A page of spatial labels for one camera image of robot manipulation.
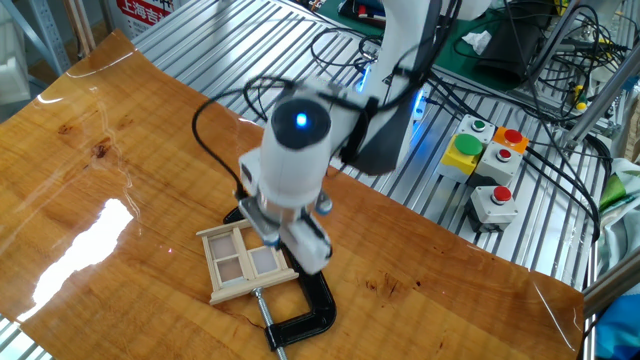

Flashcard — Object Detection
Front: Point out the crumpled white tissue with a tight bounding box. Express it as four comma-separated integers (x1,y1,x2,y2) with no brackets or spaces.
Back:
460,30,494,56

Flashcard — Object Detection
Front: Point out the slanted aluminium profile post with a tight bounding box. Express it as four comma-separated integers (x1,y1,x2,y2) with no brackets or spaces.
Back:
563,52,640,147

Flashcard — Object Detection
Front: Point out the green table mat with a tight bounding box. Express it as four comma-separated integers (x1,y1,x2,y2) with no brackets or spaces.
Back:
319,0,556,94

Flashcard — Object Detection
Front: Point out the grey box small red button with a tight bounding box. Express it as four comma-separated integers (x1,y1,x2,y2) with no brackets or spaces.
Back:
468,141,524,189

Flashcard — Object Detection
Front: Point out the black C-clamp with steel screw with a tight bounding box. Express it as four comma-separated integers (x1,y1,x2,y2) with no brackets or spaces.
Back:
222,206,338,360

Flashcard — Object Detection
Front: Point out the grey box large red button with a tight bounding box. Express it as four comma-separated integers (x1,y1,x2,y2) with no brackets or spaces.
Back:
463,185,520,235

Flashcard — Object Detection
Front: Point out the red and white sign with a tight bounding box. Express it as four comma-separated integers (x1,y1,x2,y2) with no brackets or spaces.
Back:
114,0,175,30

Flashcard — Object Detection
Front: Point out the green and white cloth bag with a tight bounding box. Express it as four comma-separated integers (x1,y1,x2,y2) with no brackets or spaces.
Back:
596,156,640,282

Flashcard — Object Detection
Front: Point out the blue metal shelf frame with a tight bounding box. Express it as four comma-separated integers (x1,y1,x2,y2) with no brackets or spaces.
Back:
0,0,72,77

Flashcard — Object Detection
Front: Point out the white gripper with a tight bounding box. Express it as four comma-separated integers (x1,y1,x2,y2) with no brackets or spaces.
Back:
279,212,335,276

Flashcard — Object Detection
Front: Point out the glossy wood-grain mat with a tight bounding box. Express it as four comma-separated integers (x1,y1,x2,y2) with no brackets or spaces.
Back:
0,28,586,360

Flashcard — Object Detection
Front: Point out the orange box with red button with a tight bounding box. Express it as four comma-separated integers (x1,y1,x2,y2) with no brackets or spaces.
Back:
492,126,530,156

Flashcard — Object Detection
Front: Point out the miniature wooden sliding window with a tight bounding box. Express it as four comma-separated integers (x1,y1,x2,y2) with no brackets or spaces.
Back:
195,218,301,307

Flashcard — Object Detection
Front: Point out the black camera cable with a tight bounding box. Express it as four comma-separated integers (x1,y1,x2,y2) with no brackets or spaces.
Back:
191,76,297,200

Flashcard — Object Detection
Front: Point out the black pouch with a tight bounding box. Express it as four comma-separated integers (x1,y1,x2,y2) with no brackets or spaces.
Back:
473,13,545,85

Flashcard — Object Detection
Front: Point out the silver camera with blue ends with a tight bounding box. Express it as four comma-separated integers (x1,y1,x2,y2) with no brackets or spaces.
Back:
237,191,335,247

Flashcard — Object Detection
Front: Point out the grey box small green button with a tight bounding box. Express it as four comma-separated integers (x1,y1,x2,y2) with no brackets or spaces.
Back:
456,113,497,146

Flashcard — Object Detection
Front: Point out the yellow box with green button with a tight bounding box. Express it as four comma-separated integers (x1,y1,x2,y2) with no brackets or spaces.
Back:
438,132,485,184

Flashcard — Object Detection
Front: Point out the blue cloth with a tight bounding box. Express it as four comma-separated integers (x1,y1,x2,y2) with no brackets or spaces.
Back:
593,293,640,360

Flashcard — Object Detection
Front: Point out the wooden stick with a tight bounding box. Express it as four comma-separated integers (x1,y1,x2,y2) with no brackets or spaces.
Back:
62,0,97,57

